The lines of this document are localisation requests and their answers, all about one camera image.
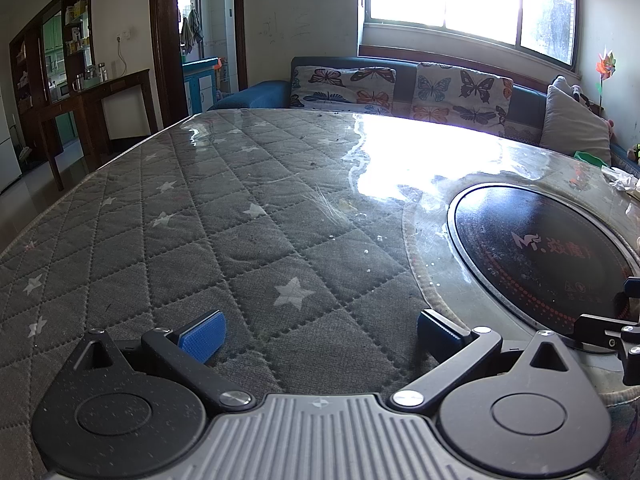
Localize white plastic bag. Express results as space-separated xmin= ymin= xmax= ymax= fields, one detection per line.
xmin=600 ymin=162 xmax=640 ymax=194

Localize dark wooden shelf cabinet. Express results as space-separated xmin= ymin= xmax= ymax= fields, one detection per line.
xmin=9 ymin=0 xmax=97 ymax=162

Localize square butterfly print cushion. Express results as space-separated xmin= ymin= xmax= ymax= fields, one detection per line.
xmin=410 ymin=61 xmax=515 ymax=137

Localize blue cabinet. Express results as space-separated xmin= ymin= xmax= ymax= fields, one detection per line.
xmin=182 ymin=56 xmax=222 ymax=114

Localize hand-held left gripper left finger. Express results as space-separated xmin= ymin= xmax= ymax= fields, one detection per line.
xmin=62 ymin=309 xmax=254 ymax=412

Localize blue sofa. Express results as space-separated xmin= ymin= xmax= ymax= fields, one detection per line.
xmin=207 ymin=56 xmax=640 ymax=171

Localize dark wooden counter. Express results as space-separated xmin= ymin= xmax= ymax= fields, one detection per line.
xmin=37 ymin=68 xmax=159 ymax=192

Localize round black hot plate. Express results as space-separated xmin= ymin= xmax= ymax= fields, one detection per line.
xmin=447 ymin=183 xmax=640 ymax=357

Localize dark wooden door frame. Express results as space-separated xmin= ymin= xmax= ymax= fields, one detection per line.
xmin=148 ymin=0 xmax=250 ymax=134

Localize wide butterfly print cushion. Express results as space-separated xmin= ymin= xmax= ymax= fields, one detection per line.
xmin=289 ymin=65 xmax=399 ymax=117

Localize hanging grey clothes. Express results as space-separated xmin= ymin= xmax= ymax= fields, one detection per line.
xmin=179 ymin=7 xmax=205 ymax=54

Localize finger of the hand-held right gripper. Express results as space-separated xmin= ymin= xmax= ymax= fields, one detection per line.
xmin=573 ymin=311 xmax=640 ymax=361
xmin=621 ymin=276 xmax=640 ymax=321

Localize grey pillow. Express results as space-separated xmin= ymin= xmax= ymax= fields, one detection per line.
xmin=539 ymin=76 xmax=614 ymax=167

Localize white fridge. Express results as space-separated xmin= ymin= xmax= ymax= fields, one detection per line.
xmin=0 ymin=85 xmax=24 ymax=194

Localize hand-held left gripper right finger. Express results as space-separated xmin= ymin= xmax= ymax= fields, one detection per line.
xmin=391 ymin=309 xmax=581 ymax=412

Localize colourful pinwheel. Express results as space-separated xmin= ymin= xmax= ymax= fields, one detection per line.
xmin=594 ymin=47 xmax=619 ymax=112

